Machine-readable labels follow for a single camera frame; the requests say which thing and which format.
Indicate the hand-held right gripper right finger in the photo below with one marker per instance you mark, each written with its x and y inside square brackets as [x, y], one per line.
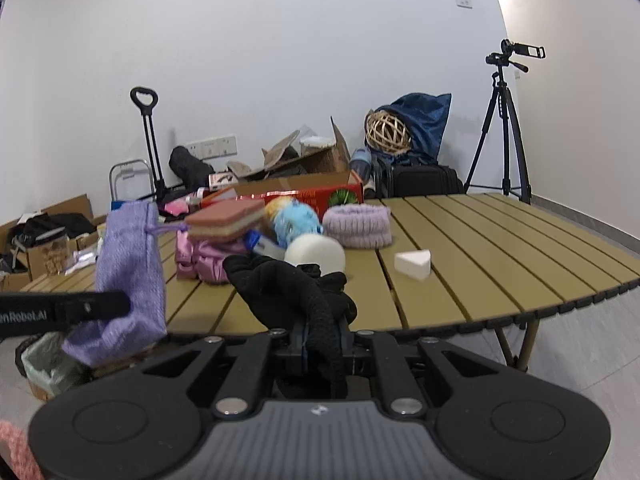
[360, 355]

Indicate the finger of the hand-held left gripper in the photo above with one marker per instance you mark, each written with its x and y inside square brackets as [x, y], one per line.
[90, 306]

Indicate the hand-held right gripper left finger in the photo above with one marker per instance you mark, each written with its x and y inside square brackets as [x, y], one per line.
[287, 351]

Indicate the black knit glove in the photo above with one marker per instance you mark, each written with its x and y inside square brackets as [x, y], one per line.
[285, 285]

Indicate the blue tissue pack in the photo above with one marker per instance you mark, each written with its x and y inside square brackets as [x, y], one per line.
[265, 248]

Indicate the white paper sheet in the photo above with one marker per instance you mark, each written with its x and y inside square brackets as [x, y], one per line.
[80, 261]

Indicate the cardboard box with green liner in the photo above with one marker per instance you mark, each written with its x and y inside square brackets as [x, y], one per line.
[47, 370]

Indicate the clear snack jar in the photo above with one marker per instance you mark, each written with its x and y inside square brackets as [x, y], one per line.
[56, 257]

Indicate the black clothes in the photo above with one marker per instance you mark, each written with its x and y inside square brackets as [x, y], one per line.
[65, 225]

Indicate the round white sponge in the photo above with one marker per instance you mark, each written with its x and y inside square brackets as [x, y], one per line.
[315, 255]

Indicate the open cardboard box with clothes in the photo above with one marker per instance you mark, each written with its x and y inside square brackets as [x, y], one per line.
[75, 206]

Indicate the white wedge sponge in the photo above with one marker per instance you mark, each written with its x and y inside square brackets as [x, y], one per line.
[412, 264]

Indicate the pink satin bow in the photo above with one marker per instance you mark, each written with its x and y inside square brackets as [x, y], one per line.
[210, 261]

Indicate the blue plush toy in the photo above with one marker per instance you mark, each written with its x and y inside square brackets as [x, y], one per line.
[300, 222]

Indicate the pink package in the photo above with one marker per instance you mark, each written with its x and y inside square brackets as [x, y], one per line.
[177, 208]

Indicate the silver folding step stool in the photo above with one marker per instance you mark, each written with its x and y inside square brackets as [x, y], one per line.
[127, 174]

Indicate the brown pink layered sponge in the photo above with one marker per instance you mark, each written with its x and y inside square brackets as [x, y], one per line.
[225, 217]

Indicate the red cardboard box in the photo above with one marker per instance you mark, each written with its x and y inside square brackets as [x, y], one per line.
[310, 198]

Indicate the black cloth bag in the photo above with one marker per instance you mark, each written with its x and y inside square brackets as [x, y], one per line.
[187, 165]

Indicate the small printed white box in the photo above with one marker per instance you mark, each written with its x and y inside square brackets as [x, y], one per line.
[222, 180]

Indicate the black suitcase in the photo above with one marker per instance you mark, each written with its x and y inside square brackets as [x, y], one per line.
[425, 180]

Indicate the blue water bottle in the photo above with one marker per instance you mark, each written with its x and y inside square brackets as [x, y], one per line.
[361, 162]

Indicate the brown cardboard box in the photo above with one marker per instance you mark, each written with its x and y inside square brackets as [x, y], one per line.
[325, 160]

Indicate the black hand trolley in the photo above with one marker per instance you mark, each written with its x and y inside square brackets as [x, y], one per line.
[146, 113]

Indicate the white plastic container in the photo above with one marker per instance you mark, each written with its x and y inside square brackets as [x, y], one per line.
[316, 141]

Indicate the wicker ball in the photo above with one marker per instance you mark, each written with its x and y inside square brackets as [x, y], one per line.
[387, 132]

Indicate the blue cloth bag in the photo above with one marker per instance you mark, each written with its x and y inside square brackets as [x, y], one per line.
[425, 120]

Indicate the black tripod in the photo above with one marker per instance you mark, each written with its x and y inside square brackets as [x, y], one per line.
[500, 91]

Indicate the tan folding table frame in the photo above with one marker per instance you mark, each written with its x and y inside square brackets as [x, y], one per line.
[530, 340]

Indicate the white wall socket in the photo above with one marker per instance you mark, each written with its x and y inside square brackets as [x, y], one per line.
[193, 150]
[210, 147]
[228, 144]

